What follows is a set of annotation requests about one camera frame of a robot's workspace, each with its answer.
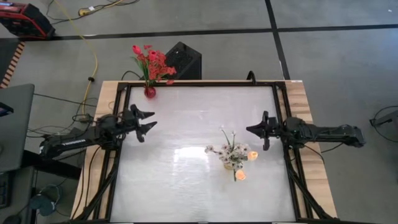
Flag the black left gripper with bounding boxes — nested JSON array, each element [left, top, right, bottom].
[[121, 104, 158, 143]]

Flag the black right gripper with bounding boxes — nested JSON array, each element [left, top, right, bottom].
[[246, 110, 285, 152]]

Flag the white artificial flower bunch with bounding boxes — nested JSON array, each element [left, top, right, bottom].
[[217, 126, 240, 156], [204, 142, 251, 171]]

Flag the red artificial tulip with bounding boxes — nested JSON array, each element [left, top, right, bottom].
[[132, 45, 150, 90]]

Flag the red glass vase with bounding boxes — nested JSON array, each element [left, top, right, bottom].
[[144, 85, 157, 99]]

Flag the black perforated box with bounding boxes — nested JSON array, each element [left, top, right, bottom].
[[164, 41, 202, 80]]

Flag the grey laptop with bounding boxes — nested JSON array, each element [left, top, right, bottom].
[[0, 83, 35, 174]]

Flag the teal headphones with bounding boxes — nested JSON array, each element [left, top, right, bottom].
[[29, 185, 62, 217]]

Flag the red and black toolbox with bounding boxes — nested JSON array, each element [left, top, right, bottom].
[[0, 2, 56, 40]]

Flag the black metal table frame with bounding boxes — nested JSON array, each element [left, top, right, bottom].
[[70, 80, 338, 224]]

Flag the yellow hanging cable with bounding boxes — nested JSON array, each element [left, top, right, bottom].
[[54, 0, 99, 116]]

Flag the yellow floor cable with plug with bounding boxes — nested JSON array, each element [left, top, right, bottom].
[[77, 0, 125, 17]]

